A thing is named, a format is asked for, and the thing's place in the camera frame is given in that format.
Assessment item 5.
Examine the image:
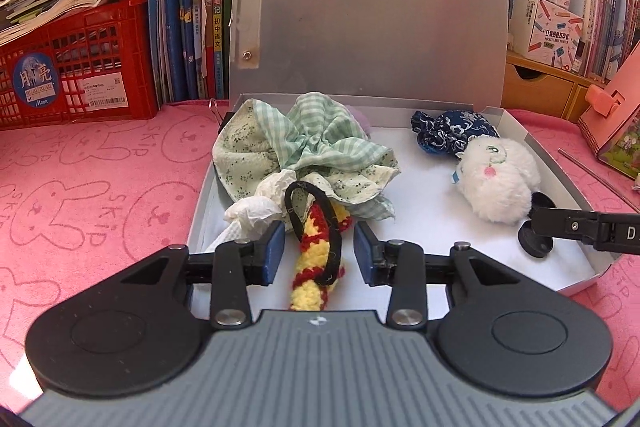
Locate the yellow red crochet hair tie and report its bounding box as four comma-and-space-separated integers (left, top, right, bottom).
284, 181, 353, 312

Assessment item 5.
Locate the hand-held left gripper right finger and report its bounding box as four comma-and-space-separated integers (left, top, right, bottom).
353, 222, 521, 332

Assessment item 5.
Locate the row of upright books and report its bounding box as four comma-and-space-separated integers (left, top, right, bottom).
146, 0, 640, 100

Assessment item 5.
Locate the purple fluffy pompom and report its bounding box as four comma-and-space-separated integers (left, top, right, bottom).
345, 104, 373, 138

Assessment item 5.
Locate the black binder clip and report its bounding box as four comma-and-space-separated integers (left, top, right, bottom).
209, 98, 236, 132

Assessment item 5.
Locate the pink printed mat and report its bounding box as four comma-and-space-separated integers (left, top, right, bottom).
0, 99, 640, 413

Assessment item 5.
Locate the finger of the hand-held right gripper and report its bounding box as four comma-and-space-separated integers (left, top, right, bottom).
530, 206, 603, 250

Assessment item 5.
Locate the white printed carton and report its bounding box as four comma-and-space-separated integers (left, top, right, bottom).
507, 0, 586, 72

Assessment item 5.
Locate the white fluffy plush toy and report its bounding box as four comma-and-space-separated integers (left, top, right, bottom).
452, 136, 542, 225

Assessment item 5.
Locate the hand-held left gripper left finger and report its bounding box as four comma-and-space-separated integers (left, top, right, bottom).
122, 221, 287, 332

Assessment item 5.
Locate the large red plastic basket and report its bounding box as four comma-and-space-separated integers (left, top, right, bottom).
0, 0, 158, 131

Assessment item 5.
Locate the wooden drawer unit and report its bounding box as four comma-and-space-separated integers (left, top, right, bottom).
502, 52, 608, 122

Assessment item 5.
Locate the pink house-shaped box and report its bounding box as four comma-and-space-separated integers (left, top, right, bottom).
577, 52, 640, 180

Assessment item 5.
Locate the white tissue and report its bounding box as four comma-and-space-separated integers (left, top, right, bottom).
222, 169, 298, 248

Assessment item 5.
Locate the thin metal rod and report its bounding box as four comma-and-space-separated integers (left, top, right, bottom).
557, 148, 640, 208

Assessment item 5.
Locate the black round cap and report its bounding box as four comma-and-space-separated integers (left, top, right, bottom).
520, 227, 554, 259

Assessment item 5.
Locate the blue floral fabric pouch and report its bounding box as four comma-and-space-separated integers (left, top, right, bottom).
411, 109, 501, 158

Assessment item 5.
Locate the green checked cloth scrunchie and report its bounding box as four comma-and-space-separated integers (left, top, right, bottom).
212, 92, 401, 223

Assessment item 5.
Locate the grey storage box with lid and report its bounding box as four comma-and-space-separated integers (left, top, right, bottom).
186, 0, 623, 313

